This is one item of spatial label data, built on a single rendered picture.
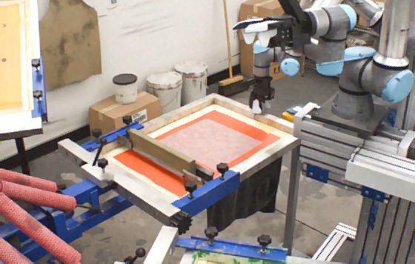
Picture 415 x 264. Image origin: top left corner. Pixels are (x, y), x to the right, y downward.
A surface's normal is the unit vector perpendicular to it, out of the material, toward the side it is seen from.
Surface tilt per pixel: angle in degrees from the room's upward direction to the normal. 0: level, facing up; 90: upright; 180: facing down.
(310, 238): 0
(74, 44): 89
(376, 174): 90
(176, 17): 90
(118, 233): 0
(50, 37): 88
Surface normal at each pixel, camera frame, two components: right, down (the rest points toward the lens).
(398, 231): -0.58, 0.38
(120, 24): 0.72, 0.32
